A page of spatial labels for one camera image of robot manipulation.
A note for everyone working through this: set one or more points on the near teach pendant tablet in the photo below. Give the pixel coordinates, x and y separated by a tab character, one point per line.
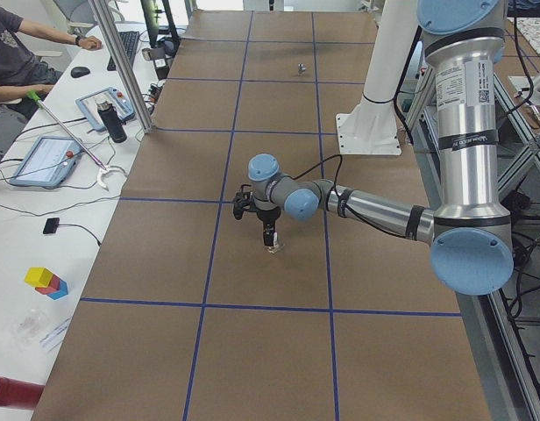
48	163

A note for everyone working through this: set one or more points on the brass PPR ball valve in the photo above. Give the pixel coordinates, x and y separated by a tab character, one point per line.
274	244

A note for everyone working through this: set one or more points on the black monitor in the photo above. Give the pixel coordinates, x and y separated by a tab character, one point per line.
152	13

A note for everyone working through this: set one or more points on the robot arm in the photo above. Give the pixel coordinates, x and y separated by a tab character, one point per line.
469	234

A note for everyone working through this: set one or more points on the blue toy block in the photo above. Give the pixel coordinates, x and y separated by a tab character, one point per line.
61	291

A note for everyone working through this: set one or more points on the black computer mouse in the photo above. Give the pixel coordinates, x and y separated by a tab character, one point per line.
79	71

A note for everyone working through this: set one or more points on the red cylinder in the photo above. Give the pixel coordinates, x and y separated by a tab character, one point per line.
16	394

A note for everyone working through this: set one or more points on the black keyboard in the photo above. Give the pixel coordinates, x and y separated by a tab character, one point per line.
130	42

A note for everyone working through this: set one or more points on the small black box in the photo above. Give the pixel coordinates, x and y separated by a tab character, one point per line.
51	226

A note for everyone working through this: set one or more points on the seated person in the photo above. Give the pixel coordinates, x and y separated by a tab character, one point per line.
21	71

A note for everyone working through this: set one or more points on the black water bottle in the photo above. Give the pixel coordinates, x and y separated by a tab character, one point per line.
111	121

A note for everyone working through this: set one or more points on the far teach pendant tablet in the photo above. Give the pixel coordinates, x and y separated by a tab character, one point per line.
89	106

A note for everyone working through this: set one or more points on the teach pendant tablet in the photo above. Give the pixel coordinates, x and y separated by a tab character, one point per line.
89	106
48	163

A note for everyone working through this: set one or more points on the red toy block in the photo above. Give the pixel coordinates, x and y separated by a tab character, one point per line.
52	287

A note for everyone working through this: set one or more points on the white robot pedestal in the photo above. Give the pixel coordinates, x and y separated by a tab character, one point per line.
371	128

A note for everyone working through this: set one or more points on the yellow toy block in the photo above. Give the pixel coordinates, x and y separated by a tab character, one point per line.
38	277

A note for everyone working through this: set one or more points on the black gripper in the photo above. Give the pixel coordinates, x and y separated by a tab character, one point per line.
267	216

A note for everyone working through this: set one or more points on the aluminium frame post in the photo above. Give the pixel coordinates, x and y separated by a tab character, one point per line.
114	43

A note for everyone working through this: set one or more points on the reach grabber tool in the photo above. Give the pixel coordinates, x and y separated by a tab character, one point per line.
103	169

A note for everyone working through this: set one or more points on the clear plastic bag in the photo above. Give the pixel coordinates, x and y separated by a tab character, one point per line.
29	328

